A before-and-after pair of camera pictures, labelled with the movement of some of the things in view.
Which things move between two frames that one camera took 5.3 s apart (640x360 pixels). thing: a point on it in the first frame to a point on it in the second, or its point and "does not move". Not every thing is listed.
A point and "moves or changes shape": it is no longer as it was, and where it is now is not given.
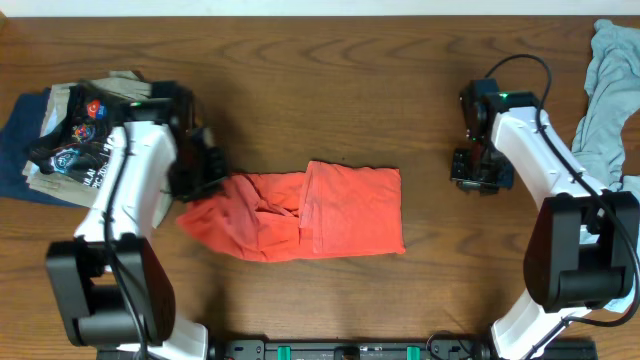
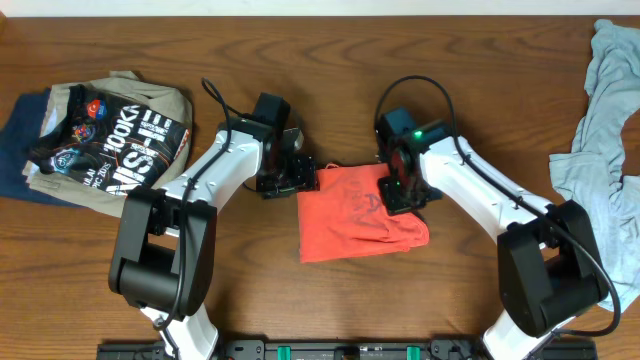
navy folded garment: x=22 y=124 does not move
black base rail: x=442 y=346 does not move
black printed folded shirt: x=79 y=148 does not move
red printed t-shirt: x=331 y=209 moves or changes shape
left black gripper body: x=201 y=170 to x=292 y=176
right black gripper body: x=476 y=173 to x=398 y=198
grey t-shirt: x=599 y=142 does not move
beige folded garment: x=125 y=85 does not move
